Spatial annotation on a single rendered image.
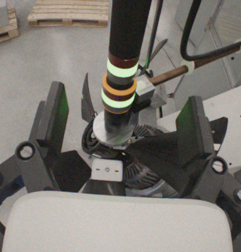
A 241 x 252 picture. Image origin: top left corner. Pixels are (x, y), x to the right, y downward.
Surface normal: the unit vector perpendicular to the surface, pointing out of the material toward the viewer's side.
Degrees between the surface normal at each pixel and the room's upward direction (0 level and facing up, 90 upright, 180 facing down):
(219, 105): 50
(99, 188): 9
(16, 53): 0
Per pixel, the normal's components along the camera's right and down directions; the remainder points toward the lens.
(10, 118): 0.10, -0.48
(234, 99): -0.70, -0.38
